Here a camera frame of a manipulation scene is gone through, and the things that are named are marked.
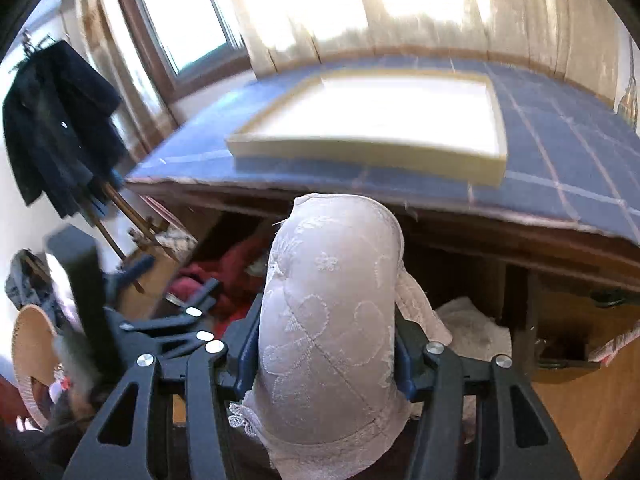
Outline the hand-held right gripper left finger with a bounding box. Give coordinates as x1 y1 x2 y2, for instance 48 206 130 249
62 294 262 480

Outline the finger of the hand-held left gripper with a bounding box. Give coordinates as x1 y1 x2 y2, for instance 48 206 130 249
107 280 221 361
102 254 156 293

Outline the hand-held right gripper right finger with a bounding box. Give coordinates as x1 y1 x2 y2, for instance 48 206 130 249
395 310 581 480

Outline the blue plaid cloth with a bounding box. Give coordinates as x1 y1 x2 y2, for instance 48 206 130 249
125 57 640 241

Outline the round woven basket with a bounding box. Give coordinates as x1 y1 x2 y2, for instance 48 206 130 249
11 304 63 428

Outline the brown wooden dresser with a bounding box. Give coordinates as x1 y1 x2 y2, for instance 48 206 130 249
127 180 640 480

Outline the wooden coat rack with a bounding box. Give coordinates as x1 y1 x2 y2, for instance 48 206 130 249
20 30 173 293

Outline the large wooden drawer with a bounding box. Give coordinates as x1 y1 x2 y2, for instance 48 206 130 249
165 210 533 376

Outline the dark navy jacket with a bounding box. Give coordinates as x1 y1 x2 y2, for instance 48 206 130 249
2 40 128 218

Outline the plain white garment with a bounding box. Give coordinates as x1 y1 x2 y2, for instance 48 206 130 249
435 297 512 361

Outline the dark red underwear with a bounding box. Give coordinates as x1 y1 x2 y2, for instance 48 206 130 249
167 232 281 318

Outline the sheer white curtain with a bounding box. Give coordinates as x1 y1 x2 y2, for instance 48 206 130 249
220 0 621 96

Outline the pale pink lace bra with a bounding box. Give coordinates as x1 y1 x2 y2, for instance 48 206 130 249
229 192 453 480

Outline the grey-blue clothes pile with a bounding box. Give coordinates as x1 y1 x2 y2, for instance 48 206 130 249
5 250 66 321

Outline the wooden framed window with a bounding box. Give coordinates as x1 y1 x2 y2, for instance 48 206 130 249
107 0 251 91

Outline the shallow beige cardboard tray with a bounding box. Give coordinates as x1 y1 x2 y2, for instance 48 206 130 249
226 69 508 190

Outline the hanging tassel ornament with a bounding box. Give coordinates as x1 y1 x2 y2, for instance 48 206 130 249
615 72 640 121

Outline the patterned beige curtain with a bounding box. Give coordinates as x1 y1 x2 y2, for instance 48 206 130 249
75 0 178 153

